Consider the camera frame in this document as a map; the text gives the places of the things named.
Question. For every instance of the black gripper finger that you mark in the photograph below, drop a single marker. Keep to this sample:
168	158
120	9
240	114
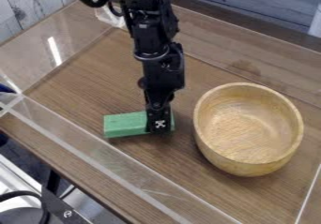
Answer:
160	120

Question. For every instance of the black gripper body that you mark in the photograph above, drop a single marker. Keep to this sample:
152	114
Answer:
164	73

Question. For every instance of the green rectangular block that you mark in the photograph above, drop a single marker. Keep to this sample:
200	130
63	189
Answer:
128	124

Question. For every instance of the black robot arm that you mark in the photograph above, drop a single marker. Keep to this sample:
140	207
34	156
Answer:
153	26

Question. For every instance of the brown wooden bowl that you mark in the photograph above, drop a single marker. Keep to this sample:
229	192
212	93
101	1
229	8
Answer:
248	128

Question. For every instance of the clear acrylic corner bracket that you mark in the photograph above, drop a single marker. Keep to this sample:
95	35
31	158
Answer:
110	15

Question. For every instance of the clear acrylic front wall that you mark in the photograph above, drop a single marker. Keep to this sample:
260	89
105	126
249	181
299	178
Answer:
134	191

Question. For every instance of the black metal bracket with screw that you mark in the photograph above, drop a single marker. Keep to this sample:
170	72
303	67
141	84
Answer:
61	212

